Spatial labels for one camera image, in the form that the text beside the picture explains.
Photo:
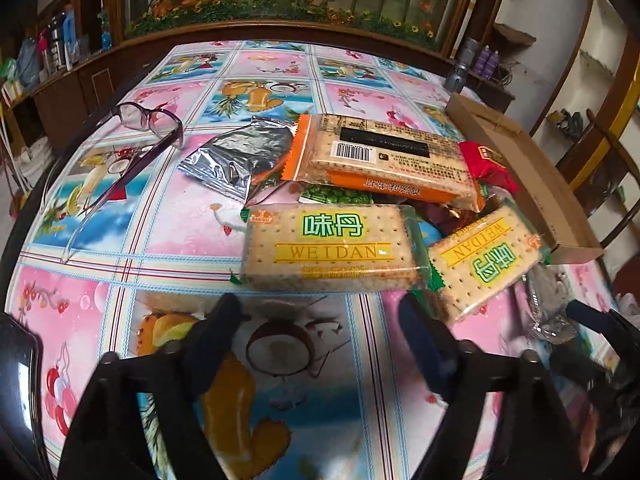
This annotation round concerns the purple bottle pair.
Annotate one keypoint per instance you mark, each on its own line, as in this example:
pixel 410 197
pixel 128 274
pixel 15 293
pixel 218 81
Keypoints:
pixel 486 63

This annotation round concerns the purple framed eyeglasses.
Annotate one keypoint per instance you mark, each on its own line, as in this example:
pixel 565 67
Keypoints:
pixel 107 182

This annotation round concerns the silver foil snack bag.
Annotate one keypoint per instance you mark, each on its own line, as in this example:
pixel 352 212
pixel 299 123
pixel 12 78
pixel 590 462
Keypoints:
pixel 240 162

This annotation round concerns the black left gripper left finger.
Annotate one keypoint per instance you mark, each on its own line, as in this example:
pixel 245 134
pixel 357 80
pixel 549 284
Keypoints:
pixel 106 438

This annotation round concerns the brown cardboard box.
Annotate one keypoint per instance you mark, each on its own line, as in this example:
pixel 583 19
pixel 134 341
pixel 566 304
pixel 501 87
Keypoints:
pixel 543 194

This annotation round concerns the orange cracker pack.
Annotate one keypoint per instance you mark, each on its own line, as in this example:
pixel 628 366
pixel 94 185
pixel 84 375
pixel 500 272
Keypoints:
pixel 365 155

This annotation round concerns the green Weidan cracker pack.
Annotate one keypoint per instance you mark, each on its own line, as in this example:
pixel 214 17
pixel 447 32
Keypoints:
pixel 333 248
pixel 477 262

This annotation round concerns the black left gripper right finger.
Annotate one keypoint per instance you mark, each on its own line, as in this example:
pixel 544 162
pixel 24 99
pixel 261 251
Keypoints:
pixel 533 438

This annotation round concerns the red snack packet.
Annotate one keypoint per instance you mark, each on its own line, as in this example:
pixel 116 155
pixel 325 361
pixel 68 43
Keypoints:
pixel 487 165

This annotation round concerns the floral tablecloth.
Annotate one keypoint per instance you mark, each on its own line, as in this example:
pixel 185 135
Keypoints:
pixel 316 385

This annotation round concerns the wooden chair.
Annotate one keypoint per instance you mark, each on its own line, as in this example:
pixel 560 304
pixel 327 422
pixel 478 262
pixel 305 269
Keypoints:
pixel 603 181

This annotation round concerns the green pea snack packet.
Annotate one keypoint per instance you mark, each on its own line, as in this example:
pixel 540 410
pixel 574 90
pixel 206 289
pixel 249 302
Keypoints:
pixel 327 194

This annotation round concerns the clear plastic wrapper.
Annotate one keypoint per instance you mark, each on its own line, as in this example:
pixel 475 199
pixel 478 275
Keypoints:
pixel 547 297

